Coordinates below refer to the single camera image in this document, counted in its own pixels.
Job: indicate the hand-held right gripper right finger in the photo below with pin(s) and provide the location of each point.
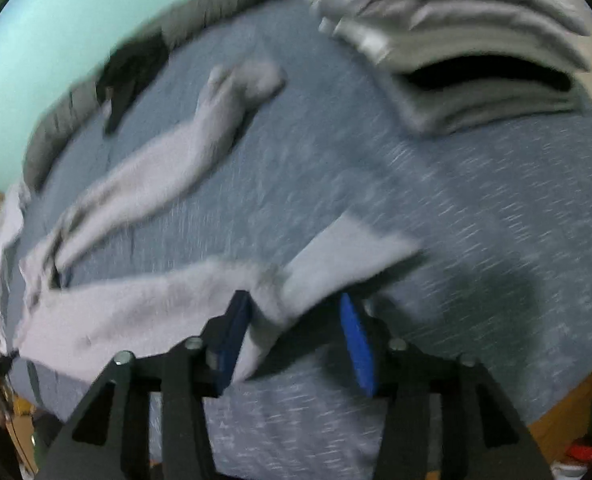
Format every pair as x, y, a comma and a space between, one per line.
358, 345

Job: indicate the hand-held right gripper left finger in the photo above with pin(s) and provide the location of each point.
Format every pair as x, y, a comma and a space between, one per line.
233, 340

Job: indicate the grey fleece pants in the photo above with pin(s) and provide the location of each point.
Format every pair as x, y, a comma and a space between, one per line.
176, 155

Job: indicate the light grey pillow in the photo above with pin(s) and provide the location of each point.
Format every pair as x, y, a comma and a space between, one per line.
6, 260

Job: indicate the blue patterned bed sheet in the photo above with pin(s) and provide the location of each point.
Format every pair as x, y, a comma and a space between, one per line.
426, 240

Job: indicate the red object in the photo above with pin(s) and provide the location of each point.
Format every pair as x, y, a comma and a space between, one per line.
583, 451

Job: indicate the dark grey folded garment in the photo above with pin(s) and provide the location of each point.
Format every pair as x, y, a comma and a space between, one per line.
476, 105

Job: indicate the black garment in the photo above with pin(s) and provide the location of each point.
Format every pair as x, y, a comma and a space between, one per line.
131, 72

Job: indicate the light grey folded garment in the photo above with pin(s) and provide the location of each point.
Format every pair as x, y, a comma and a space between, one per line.
426, 40

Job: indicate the rolled dark grey duvet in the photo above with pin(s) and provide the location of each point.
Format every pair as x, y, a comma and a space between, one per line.
196, 20

